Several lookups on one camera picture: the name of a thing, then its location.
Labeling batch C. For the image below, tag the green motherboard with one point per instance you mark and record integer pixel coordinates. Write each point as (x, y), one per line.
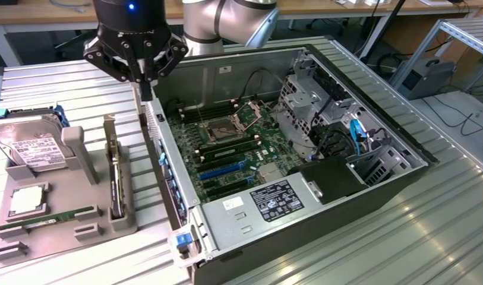
(267, 142)

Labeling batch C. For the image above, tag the black expansion slot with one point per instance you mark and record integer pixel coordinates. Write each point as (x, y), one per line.
(227, 191)
(224, 184)
(218, 165)

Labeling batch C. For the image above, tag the blue case latch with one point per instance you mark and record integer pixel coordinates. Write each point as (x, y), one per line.
(183, 240)

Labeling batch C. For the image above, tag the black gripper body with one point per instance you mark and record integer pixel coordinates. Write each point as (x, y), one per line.
(130, 26)

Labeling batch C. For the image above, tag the grey parts rack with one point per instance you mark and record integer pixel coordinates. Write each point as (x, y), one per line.
(67, 193)

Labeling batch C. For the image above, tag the blue disk carrier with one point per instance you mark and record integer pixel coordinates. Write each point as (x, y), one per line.
(60, 114)

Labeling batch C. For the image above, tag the thin locking lever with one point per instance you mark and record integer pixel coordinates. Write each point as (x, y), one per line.
(199, 112)

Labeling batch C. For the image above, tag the dark RAM stick with label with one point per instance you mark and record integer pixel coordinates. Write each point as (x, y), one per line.
(228, 153)

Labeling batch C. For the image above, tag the silver CPU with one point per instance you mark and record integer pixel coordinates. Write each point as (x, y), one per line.
(24, 201)

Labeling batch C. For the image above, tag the open black PC case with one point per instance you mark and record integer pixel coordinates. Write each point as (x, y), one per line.
(304, 237)

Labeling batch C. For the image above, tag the blue expansion slot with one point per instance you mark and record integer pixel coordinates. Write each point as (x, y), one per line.
(222, 172)

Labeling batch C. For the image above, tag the Nvidia Quadro graphics card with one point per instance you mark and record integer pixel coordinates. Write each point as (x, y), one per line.
(116, 184)

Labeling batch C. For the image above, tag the black stand pole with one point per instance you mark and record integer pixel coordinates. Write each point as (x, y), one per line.
(383, 28)

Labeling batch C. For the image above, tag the aluminium frame with slats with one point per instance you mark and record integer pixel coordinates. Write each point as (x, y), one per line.
(464, 33)

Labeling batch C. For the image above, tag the silver disk bay cage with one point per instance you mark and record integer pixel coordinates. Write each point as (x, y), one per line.
(308, 98)

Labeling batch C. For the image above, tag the green RAM stick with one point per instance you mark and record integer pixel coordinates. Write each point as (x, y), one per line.
(43, 220)

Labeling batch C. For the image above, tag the long wooden desk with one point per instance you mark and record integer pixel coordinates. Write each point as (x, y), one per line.
(344, 10)

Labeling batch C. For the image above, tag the white box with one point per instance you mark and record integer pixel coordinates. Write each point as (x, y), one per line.
(379, 2)

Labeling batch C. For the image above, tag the blue slot clip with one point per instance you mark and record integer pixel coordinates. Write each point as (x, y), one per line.
(160, 160)
(175, 193)
(182, 209)

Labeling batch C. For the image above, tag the silver hard disk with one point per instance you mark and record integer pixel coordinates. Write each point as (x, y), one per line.
(31, 142)

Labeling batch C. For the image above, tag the CPU socket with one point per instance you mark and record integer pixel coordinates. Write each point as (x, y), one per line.
(222, 130)

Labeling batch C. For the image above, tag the black air duct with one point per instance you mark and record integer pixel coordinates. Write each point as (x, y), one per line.
(328, 178)

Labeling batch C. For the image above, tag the silver power supply unit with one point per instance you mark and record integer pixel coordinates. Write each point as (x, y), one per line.
(232, 225)

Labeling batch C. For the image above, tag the silver chipset heatsink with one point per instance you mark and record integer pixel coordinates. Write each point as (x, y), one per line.
(271, 172)

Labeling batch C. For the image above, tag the metal socket cover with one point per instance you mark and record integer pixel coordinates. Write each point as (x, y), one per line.
(256, 109)

